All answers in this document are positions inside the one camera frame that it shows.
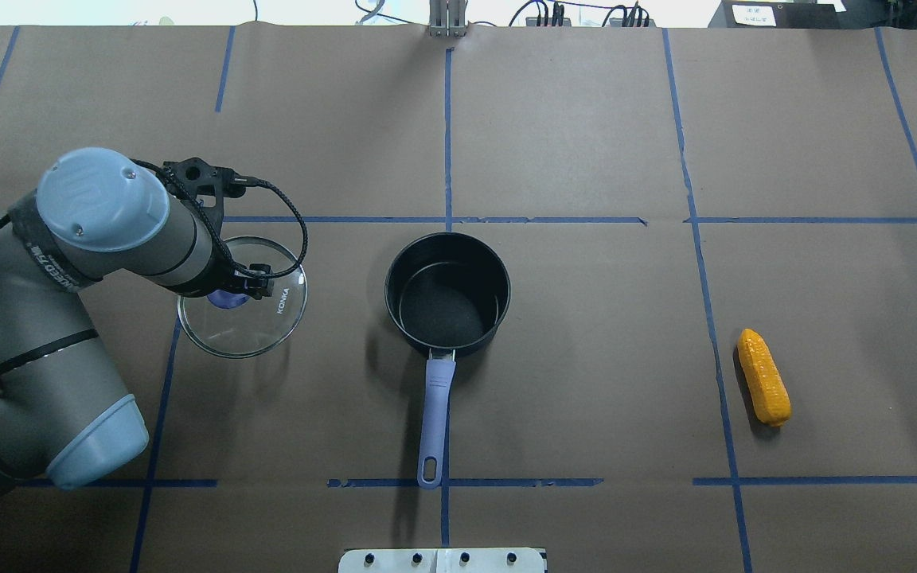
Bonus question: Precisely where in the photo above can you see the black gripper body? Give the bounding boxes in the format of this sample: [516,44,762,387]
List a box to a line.
[161,158,237,236]

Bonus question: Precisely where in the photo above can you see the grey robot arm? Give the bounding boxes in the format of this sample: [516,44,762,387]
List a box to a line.
[0,146,275,497]

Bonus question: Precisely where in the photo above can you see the dark blue saucepan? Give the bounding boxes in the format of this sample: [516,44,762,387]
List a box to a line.
[384,232,512,489]

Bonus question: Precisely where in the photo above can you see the yellow corn cob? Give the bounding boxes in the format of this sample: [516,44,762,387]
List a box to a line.
[736,329,793,427]

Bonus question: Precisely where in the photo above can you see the grey metal bracket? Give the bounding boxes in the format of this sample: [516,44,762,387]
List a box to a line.
[427,0,468,37]

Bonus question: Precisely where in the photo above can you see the black box with label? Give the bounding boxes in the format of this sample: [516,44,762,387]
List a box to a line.
[707,1,845,30]

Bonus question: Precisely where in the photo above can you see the glass pot lid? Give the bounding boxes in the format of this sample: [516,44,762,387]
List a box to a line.
[176,266,309,359]

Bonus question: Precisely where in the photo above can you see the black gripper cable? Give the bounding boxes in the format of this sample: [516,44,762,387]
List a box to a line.
[131,159,309,280]

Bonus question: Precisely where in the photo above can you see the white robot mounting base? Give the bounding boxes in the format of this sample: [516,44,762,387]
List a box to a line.
[338,547,549,572]

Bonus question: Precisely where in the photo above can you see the black background cables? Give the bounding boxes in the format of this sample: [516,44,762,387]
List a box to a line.
[355,0,652,29]

